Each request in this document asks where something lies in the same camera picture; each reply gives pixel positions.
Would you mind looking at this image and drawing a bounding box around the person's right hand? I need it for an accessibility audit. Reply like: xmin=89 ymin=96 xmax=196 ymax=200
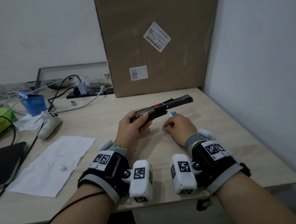
xmin=161 ymin=112 xmax=199 ymax=150

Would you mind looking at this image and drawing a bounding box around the person's left hand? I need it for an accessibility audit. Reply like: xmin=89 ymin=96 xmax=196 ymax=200
xmin=110 ymin=108 xmax=156 ymax=159

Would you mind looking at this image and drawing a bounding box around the black stapler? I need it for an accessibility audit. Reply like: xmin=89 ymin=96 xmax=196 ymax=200
xmin=128 ymin=93 xmax=195 ymax=124

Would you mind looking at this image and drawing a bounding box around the person's right forearm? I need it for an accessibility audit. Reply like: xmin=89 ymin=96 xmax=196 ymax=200
xmin=212 ymin=165 xmax=296 ymax=224

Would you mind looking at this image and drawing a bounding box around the person's left forearm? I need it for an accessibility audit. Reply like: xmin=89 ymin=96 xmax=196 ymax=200
xmin=26 ymin=181 xmax=117 ymax=224

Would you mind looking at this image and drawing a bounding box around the grey wrist cuff lime trim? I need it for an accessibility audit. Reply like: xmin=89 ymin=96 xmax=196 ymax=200
xmin=107 ymin=143 xmax=129 ymax=161
xmin=183 ymin=132 xmax=210 ymax=152

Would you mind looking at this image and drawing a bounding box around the black power strip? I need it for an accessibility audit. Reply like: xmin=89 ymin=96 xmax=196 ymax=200
xmin=65 ymin=87 xmax=115 ymax=99

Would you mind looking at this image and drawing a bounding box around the clear bag of grey bits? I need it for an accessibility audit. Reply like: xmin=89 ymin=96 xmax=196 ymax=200
xmin=87 ymin=77 xmax=113 ymax=91

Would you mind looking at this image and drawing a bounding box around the white charger adapter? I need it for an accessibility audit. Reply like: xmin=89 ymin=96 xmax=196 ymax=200
xmin=76 ymin=80 xmax=89 ymax=96

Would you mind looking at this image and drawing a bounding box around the large brown cardboard box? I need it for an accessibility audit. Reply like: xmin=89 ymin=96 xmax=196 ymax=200
xmin=93 ymin=0 xmax=232 ymax=100

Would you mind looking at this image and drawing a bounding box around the black drawer knob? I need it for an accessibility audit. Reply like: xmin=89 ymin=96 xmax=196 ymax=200
xmin=195 ymin=198 xmax=213 ymax=212

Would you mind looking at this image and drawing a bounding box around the white game controller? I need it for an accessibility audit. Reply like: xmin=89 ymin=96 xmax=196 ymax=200
xmin=35 ymin=109 xmax=63 ymax=141

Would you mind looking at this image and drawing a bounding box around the white desk drawer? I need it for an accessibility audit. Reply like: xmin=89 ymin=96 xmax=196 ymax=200
xmin=130 ymin=189 xmax=236 ymax=224

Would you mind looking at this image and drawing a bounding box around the blue carton box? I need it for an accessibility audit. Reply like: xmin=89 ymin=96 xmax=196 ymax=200
xmin=18 ymin=88 xmax=48 ymax=118

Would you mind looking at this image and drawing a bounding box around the white paper sheet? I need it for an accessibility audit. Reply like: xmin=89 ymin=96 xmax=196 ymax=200
xmin=2 ymin=132 xmax=102 ymax=203

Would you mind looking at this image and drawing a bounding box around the white tissue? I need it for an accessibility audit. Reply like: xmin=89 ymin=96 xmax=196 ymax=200
xmin=12 ymin=112 xmax=45 ymax=133

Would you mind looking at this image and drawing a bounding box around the black phone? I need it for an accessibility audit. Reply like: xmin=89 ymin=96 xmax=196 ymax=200
xmin=0 ymin=141 xmax=31 ymax=192

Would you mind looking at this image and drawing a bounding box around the white cable with plug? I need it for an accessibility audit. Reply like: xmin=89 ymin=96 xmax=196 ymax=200
xmin=49 ymin=85 xmax=109 ymax=115

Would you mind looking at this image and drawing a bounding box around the black cable with plug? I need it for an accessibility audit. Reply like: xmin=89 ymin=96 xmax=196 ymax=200
xmin=45 ymin=74 xmax=84 ymax=113

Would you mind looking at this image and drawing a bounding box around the thin black rig cable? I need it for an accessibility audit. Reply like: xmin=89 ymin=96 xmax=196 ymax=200
xmin=44 ymin=190 xmax=110 ymax=224

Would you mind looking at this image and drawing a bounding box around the black controller cable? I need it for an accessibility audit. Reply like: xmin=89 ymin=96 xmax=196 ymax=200
xmin=0 ymin=122 xmax=52 ymax=206

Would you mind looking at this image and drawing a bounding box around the thin white cable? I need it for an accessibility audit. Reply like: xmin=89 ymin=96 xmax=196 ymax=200
xmin=2 ymin=77 xmax=71 ymax=110

